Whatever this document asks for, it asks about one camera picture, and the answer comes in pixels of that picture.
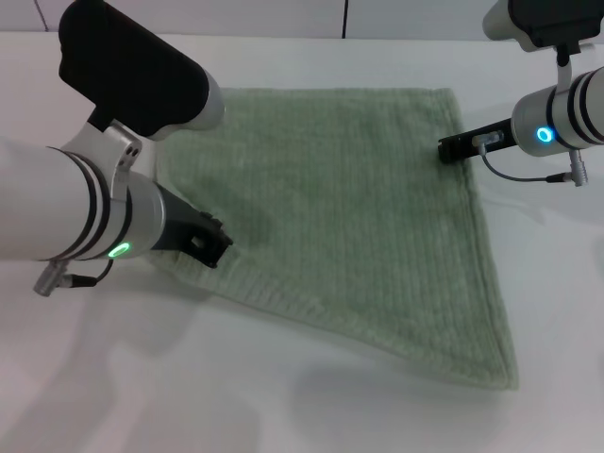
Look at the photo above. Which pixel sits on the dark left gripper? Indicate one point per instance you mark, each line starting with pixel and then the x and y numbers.
pixel 177 222

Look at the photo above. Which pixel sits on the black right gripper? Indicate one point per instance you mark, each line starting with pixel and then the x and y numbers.
pixel 495 134

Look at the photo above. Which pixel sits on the green ribbed terry towel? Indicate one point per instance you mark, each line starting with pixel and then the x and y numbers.
pixel 340 212

